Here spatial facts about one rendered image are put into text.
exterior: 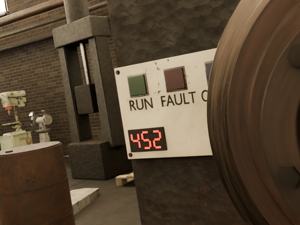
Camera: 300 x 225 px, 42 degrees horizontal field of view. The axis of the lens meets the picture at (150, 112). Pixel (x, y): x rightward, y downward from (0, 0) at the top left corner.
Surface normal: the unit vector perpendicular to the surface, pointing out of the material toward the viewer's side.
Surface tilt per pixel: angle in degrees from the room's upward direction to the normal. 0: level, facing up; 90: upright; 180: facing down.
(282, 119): 90
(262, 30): 90
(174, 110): 90
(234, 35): 90
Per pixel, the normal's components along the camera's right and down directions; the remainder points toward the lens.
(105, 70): 0.74, -0.10
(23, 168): 0.16, 0.03
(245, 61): -0.51, 0.12
